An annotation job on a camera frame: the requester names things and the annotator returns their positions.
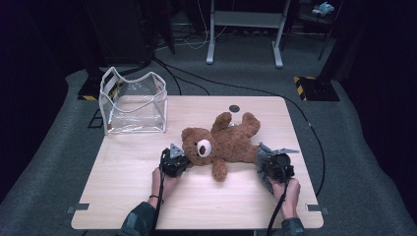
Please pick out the blue and white packet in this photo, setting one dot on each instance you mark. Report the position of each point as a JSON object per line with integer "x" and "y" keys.
{"x": 323, "y": 8}

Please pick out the grey floor tape strip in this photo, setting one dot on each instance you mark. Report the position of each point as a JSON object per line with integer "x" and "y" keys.
{"x": 78, "y": 207}
{"x": 316, "y": 208}

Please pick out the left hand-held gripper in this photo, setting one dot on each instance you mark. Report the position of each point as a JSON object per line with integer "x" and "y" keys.
{"x": 173, "y": 165}

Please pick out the white metal desk frame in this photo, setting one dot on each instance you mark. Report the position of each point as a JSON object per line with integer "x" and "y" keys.
{"x": 246, "y": 19}

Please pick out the person's left hand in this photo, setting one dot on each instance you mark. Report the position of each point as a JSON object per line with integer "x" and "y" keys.
{"x": 170, "y": 185}

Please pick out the black wristband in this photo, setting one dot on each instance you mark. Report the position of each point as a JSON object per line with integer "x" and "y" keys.
{"x": 154, "y": 197}

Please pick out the person's right hand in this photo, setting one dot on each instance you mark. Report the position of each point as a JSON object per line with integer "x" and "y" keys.
{"x": 292, "y": 196}

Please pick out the brown teddy bear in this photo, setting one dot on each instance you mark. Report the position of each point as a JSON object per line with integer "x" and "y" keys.
{"x": 229, "y": 144}

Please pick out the black cabinet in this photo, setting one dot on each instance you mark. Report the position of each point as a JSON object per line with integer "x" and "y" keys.
{"x": 121, "y": 32}

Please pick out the black metal rack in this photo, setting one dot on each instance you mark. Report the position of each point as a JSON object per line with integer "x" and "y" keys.
{"x": 308, "y": 18}

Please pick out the black striped-edge stand base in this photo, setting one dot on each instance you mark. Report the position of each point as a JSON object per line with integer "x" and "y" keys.
{"x": 318, "y": 90}
{"x": 87, "y": 91}

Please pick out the clear plastic bag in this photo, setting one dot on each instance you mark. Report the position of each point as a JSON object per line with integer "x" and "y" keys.
{"x": 137, "y": 114}

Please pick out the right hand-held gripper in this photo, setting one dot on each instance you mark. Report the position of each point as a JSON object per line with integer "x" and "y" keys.
{"x": 278, "y": 165}

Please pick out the black floor tape marking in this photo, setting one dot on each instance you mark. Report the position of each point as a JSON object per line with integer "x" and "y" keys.
{"x": 94, "y": 127}

